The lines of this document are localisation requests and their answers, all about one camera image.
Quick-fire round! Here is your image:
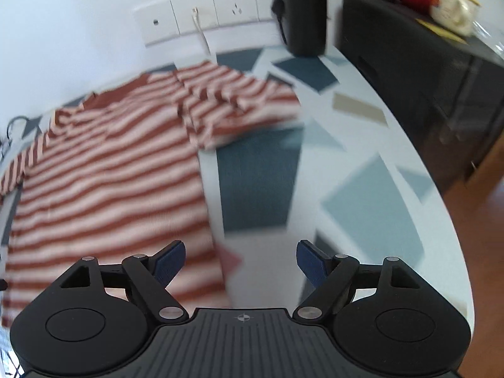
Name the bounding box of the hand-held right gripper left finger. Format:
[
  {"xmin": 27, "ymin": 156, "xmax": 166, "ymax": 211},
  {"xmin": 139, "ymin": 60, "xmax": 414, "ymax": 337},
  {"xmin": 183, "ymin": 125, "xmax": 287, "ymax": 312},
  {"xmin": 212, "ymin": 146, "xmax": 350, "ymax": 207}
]
[{"xmin": 59, "ymin": 239, "xmax": 190, "ymax": 322}]

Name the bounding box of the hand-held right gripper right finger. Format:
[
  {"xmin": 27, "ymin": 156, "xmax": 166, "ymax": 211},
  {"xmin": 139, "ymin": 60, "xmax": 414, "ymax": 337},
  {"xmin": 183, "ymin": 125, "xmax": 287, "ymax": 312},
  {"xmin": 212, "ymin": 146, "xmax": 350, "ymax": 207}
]
[{"xmin": 292, "ymin": 238, "xmax": 424, "ymax": 322}]

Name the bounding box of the brown white striped shirt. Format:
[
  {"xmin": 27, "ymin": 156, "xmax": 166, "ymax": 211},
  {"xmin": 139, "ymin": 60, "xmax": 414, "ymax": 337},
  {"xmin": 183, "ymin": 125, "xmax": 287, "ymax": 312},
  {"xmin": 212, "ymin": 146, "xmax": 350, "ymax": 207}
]
[{"xmin": 0, "ymin": 60, "xmax": 303, "ymax": 328}]

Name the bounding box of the black cabinet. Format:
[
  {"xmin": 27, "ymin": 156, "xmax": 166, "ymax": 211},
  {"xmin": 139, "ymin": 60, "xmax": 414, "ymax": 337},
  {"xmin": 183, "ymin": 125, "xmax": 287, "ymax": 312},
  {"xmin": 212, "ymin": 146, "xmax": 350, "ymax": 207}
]
[{"xmin": 341, "ymin": 0, "xmax": 504, "ymax": 197}]

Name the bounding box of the black insulated bottle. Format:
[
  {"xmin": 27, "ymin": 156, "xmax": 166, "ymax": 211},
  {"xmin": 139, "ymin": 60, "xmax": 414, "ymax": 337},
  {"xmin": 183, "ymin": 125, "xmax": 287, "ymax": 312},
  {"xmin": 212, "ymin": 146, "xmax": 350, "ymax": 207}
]
[{"xmin": 274, "ymin": 0, "xmax": 329, "ymax": 58}]

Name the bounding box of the cream mug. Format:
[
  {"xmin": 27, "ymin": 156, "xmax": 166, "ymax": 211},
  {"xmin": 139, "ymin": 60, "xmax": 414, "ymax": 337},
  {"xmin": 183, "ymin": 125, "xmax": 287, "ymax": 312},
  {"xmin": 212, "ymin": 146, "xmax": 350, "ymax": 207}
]
[{"xmin": 429, "ymin": 0, "xmax": 482, "ymax": 37}]

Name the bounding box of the black looped cable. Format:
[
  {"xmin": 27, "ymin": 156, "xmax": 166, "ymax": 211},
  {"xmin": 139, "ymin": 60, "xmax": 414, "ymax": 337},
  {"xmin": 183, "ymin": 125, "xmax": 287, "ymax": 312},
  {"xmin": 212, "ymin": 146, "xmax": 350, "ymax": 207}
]
[{"xmin": 0, "ymin": 116, "xmax": 29, "ymax": 158}]

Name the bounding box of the white plugged cable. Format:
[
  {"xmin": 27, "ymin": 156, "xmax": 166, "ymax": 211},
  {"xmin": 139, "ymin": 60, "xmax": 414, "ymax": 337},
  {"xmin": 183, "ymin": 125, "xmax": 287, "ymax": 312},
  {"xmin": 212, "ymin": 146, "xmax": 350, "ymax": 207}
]
[{"xmin": 192, "ymin": 7, "xmax": 212, "ymax": 54}]

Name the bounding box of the black plug with cable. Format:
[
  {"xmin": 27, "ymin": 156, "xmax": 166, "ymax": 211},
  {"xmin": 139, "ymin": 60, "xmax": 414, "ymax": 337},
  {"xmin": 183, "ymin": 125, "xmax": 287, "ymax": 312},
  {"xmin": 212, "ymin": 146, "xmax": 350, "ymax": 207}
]
[{"xmin": 270, "ymin": 0, "xmax": 289, "ymax": 45}]

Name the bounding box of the white wall socket panel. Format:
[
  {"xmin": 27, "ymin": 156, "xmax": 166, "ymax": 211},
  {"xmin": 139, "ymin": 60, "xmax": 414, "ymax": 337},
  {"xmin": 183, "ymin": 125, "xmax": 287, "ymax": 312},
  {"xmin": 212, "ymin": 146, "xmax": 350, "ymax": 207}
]
[{"xmin": 132, "ymin": 0, "xmax": 285, "ymax": 47}]

